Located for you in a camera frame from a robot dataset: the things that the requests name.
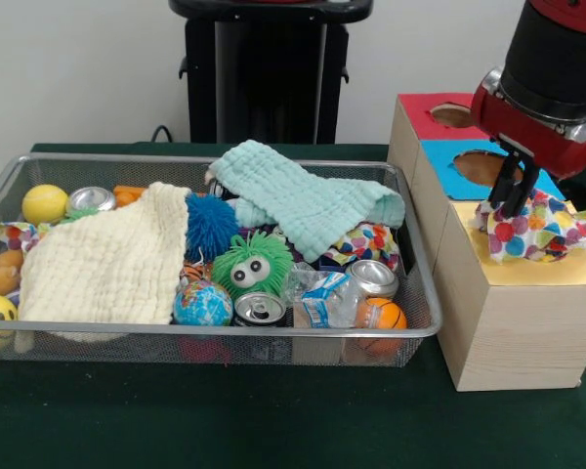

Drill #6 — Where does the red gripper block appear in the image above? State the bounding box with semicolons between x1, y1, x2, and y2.
470;68;586;222

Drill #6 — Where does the colourful polka dot cloth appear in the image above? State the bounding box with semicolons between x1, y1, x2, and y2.
474;190;586;264
317;223;403;271

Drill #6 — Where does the cream yellow cloth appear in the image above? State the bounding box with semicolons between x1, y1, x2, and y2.
15;183;192;343

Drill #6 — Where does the wooden box with three holes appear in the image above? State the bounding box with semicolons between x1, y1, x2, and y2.
386;93;586;393

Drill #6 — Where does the clear mesh bin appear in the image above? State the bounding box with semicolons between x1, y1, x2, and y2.
0;151;445;370

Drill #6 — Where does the silver can with closed top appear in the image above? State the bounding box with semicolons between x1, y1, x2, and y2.
344;259;399;302

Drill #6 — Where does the small orange basketball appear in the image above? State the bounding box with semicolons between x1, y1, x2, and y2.
357;298;408;333

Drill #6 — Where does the mint green cloth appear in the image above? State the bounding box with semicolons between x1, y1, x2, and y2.
207;139;407;263

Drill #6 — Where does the crushed clear plastic bottle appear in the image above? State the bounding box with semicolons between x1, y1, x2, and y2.
291;272;372;330

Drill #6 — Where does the green fuzzy toy with eyes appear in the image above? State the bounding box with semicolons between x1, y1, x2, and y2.
211;231;294;299

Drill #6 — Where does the silver can with open top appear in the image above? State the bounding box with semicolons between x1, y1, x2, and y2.
231;291;286;328

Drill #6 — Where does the blue spiky ball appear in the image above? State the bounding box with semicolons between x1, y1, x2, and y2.
186;192;242;261

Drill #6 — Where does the globe print ball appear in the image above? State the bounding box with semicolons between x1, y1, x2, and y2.
172;282;233;328

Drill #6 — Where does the plain yellow ball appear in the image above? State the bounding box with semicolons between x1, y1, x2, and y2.
21;184;70;227

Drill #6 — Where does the orange plush toy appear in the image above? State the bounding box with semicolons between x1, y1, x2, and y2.
0;249;26;296

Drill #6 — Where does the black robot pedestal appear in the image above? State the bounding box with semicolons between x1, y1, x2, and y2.
169;0;374;146

